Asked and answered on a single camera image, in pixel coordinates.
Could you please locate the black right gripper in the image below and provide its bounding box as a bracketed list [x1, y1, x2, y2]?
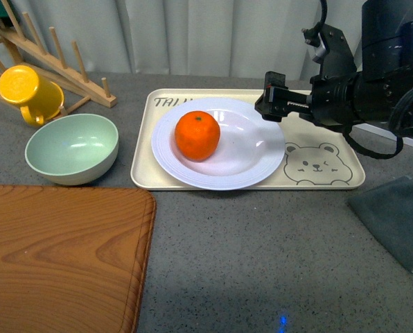
[254, 22, 360, 133]

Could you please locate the white round plate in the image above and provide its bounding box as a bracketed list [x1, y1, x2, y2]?
[151, 97, 285, 190]

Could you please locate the orange fruit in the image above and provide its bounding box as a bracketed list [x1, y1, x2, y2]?
[174, 110, 221, 161]

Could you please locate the cream bear tray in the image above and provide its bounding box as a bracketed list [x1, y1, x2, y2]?
[131, 89, 365, 190]

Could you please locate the grey curtain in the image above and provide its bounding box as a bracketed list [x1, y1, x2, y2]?
[0, 0, 367, 81]

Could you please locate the grey cloth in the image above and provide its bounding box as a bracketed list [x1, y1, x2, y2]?
[348, 176, 413, 274]

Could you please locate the wooden dish rack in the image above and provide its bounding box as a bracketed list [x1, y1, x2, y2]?
[0, 1, 117, 117]

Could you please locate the green bowl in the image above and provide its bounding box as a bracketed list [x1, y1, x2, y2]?
[25, 114, 119, 185]

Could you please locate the yellow mug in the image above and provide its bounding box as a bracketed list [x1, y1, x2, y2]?
[0, 65, 64, 126]

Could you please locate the wooden cutting board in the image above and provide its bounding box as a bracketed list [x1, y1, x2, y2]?
[0, 185, 157, 332]

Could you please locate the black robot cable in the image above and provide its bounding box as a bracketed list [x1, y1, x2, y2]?
[317, 0, 413, 160]

